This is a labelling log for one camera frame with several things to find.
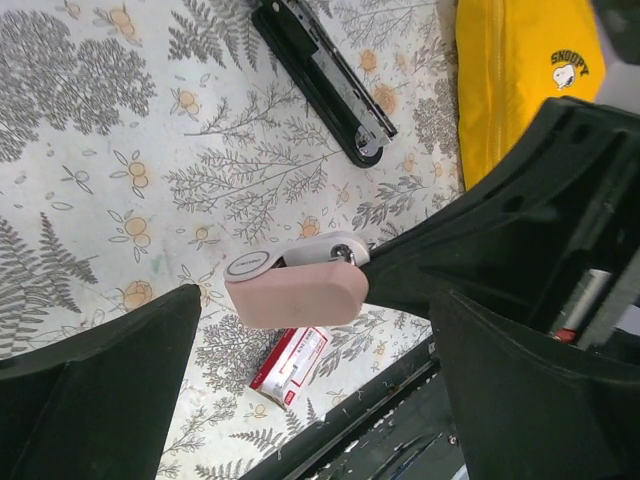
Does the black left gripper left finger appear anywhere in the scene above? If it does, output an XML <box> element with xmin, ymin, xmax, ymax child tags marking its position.
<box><xmin>1</xmin><ymin>284</ymin><xmax>201</xmax><ymax>479</ymax></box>

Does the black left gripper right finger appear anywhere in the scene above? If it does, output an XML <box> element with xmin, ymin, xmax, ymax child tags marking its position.
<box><xmin>430</xmin><ymin>291</ymin><xmax>639</xmax><ymax>479</ymax></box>

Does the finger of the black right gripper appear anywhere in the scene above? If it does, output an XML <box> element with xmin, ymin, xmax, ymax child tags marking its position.
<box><xmin>364</xmin><ymin>97</ymin><xmax>639</xmax><ymax>349</ymax></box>

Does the red white staple box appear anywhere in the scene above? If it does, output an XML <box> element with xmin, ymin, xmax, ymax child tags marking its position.
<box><xmin>249</xmin><ymin>327</ymin><xmax>332</xmax><ymax>410</ymax></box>

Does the small pink white stapler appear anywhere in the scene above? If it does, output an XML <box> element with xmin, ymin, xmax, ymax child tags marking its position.
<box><xmin>224</xmin><ymin>231</ymin><xmax>371</xmax><ymax>329</ymax></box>

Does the yellow Snoopy cloth pouch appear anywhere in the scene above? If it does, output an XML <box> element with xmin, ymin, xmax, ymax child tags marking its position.
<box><xmin>455</xmin><ymin>0</ymin><xmax>606</xmax><ymax>188</ymax></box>

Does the floral patterned table mat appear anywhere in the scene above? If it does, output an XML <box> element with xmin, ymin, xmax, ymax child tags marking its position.
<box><xmin>1</xmin><ymin>1</ymin><xmax>462</xmax><ymax>479</ymax></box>

